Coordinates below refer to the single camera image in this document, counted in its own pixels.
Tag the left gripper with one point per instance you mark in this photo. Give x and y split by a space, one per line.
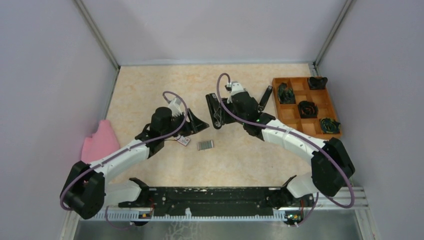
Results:
195 125

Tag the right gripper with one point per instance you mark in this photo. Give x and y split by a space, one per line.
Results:
225 119

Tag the red white staple box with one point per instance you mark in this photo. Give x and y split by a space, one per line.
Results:
183 140

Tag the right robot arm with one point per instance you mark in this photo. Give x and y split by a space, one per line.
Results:
331 166

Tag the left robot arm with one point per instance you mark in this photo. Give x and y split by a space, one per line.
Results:
88 190

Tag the wooden compartment tray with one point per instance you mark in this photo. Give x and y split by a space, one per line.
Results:
289 113

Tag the pink cloth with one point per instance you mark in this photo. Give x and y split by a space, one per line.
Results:
100 144

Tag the dark clip bundle bottom right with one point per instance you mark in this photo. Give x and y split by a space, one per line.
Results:
330 125

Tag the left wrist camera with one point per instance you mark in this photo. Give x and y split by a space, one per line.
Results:
175 107

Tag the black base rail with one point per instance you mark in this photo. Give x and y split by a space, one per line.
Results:
217 201

